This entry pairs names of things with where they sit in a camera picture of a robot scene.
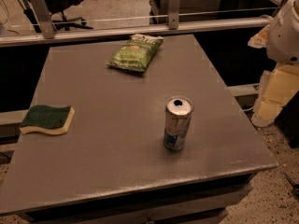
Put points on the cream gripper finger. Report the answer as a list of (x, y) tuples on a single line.
[(276, 89), (259, 40)]

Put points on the silver blue Red Bull can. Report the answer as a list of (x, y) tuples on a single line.
[(178, 114)]

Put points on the green jalapeno chip bag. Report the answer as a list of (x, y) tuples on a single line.
[(137, 53)]

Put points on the grey table drawer base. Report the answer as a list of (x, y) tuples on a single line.
[(198, 203)]

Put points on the black office chair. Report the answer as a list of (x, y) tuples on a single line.
[(59, 7)]

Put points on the green yellow sponge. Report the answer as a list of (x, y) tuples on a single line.
[(47, 119)]

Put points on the metal railing frame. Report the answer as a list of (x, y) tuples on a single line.
[(115, 18)]

